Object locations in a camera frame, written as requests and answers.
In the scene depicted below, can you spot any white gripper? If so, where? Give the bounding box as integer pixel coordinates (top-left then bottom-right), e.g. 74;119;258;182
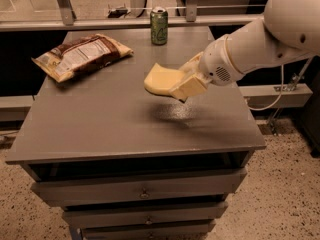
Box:
169;35;244;102

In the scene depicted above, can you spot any yellow wavy sponge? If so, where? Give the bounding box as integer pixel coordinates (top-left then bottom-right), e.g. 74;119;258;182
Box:
144;63;185;96

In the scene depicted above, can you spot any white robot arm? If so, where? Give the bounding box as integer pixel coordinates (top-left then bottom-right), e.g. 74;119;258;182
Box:
169;0;320;101

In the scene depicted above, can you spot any brown chip bag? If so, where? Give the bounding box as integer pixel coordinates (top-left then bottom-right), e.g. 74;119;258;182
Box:
32;34;133;83

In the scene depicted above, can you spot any green soda can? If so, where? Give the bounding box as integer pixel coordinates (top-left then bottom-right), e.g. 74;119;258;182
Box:
150;6;168;45

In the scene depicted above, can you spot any dark object behind railing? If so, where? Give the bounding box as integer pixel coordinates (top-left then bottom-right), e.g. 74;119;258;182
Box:
107;5;129;18

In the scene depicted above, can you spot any grey drawer cabinet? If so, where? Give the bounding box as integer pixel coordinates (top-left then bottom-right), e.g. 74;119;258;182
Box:
5;25;268;240

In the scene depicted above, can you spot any top grey drawer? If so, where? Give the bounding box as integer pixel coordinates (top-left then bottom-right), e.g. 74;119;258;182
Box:
31;168;247;207

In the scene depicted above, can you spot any grey drawer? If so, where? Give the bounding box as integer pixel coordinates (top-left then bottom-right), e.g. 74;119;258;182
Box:
82;220;215;240
31;168;247;207
62;202;228;228

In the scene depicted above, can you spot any middle grey drawer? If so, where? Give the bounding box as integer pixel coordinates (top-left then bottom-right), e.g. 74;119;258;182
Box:
62;202;228;228

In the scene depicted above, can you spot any bottom grey drawer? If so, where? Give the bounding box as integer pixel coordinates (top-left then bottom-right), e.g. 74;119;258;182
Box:
82;220;215;240

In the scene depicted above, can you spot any white cable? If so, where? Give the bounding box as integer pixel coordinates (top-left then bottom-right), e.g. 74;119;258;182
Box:
246;63;285;112

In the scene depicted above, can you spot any metal railing frame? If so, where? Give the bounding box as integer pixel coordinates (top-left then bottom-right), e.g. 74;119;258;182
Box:
0;0;265;32

